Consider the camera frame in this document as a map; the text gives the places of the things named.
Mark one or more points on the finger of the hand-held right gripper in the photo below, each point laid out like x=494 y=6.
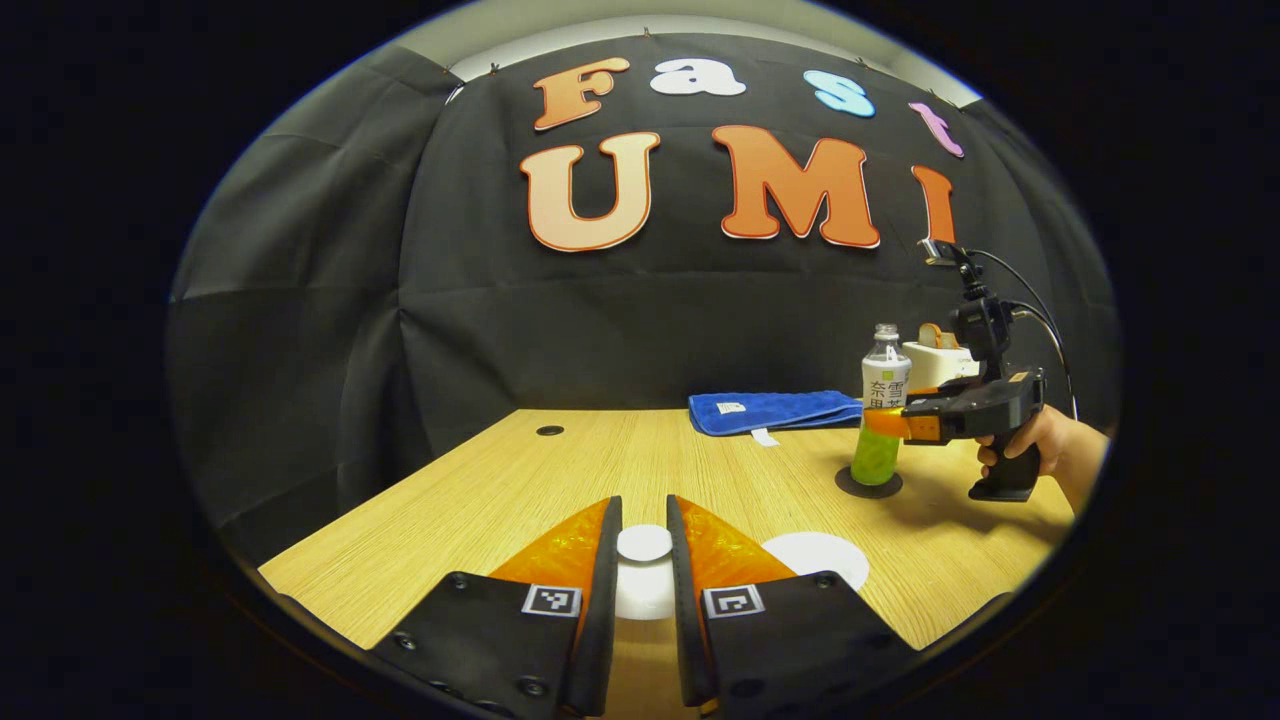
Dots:
x=915 y=426
x=950 y=390

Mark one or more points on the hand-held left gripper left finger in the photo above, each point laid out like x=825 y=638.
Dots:
x=604 y=620

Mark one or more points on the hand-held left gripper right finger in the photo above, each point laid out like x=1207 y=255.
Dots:
x=685 y=620

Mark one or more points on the clear water bottle green bottom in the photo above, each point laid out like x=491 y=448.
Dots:
x=884 y=385

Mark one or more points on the dark brown round coaster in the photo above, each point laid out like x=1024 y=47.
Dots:
x=846 y=487

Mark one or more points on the white teacup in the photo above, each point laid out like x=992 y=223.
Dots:
x=812 y=552

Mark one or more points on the white toaster box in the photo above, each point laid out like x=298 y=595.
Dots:
x=935 y=364

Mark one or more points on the brown toast slice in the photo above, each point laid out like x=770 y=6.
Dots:
x=930 y=335

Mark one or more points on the blue folded towel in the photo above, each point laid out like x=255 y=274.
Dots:
x=770 y=411

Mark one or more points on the black backdrop cloth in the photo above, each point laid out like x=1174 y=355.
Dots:
x=350 y=330

